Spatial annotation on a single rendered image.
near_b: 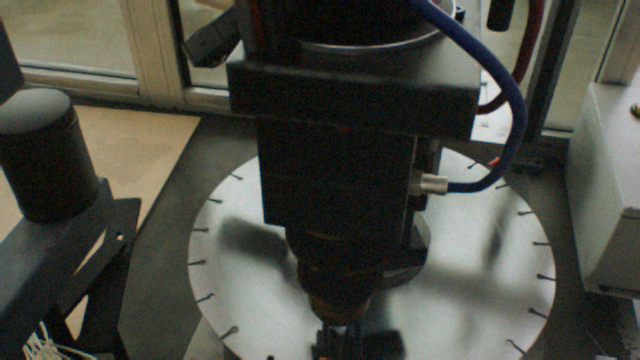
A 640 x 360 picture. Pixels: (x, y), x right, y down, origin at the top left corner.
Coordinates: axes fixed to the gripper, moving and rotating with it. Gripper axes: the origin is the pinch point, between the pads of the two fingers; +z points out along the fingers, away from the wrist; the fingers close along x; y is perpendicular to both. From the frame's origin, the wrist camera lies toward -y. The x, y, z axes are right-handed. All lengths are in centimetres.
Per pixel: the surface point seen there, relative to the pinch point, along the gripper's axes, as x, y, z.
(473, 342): -8.6, 14.9, 12.7
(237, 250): -5.0, -5.2, 5.8
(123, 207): 0.7, -19.9, 2.4
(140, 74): 42, -40, -14
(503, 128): 26.7, 20.3, -0.1
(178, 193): 27.0, -27.7, 5.9
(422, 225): 0.4, 10.9, 5.6
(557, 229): 33.7, 27.6, 15.7
